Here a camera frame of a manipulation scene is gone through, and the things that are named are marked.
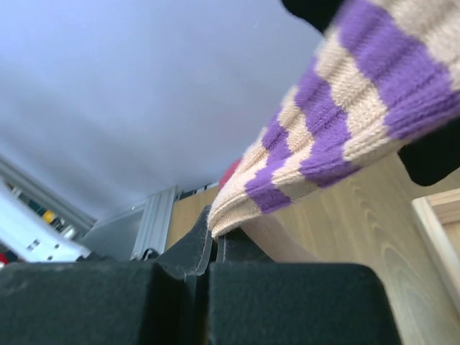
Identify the beige purple striped sock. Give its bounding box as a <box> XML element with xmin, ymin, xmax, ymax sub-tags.
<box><xmin>208</xmin><ymin>0</ymin><xmax>460</xmax><ymax>263</ymax></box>

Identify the wooden rack frame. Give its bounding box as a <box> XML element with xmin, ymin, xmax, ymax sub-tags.
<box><xmin>412</xmin><ymin>188</ymin><xmax>459</xmax><ymax>286</ymax></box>

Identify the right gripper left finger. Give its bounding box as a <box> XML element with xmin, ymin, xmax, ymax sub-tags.
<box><xmin>1</xmin><ymin>208</ymin><xmax>213</xmax><ymax>344</ymax></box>

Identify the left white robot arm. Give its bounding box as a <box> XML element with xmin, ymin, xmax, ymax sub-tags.
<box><xmin>1</xmin><ymin>181</ymin><xmax>91</xmax><ymax>262</ymax></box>

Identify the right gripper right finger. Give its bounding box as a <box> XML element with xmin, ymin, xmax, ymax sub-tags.
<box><xmin>208</xmin><ymin>230</ymin><xmax>401</xmax><ymax>344</ymax></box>

